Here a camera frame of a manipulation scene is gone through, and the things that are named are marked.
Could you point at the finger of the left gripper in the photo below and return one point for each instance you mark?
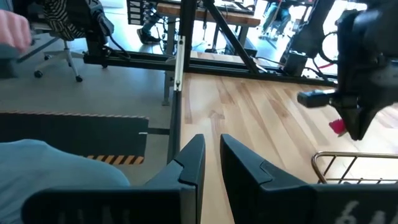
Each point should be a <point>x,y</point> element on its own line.
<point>351,121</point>
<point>366,119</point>

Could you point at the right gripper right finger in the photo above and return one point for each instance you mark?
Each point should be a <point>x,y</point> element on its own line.
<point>280,202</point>

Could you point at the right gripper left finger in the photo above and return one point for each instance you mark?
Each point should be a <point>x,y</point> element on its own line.
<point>124,205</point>

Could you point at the small red toy strawberry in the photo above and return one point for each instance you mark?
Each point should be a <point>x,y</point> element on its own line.
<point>336,126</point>

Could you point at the black hazard striped floor mat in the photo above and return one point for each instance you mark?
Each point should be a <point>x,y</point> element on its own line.
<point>77,137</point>

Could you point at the blue cloth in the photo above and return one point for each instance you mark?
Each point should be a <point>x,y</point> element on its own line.
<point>46,174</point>

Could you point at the person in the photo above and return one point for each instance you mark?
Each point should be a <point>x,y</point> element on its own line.
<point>275,15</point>
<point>149,34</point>

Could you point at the wooden desk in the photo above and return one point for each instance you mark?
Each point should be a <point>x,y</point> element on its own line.
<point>217,17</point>

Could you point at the office chair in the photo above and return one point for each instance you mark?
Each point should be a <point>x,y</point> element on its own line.
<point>66,56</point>

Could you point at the black drawer cabinet white labels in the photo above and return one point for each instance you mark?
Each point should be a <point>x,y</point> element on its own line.
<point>136,12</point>

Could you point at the striped cloth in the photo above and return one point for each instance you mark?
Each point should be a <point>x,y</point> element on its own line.
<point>62,18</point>

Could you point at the person's hand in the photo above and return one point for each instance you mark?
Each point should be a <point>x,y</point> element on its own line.
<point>12,29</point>

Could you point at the silver metal bracket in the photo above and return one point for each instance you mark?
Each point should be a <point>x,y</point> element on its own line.
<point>179,62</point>

